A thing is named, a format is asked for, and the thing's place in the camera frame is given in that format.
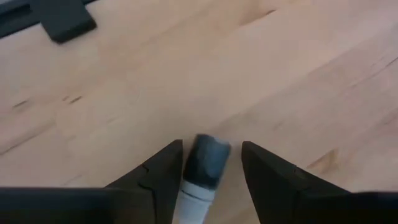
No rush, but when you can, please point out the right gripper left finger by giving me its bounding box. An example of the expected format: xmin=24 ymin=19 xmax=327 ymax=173
xmin=104 ymin=139 xmax=183 ymax=224

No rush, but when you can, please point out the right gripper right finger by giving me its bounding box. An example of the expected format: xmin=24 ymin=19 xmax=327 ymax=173
xmin=241 ymin=141 xmax=351 ymax=224

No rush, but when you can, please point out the black dropper bottle white cap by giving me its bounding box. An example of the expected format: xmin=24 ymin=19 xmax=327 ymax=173
xmin=172 ymin=133 xmax=232 ymax=224

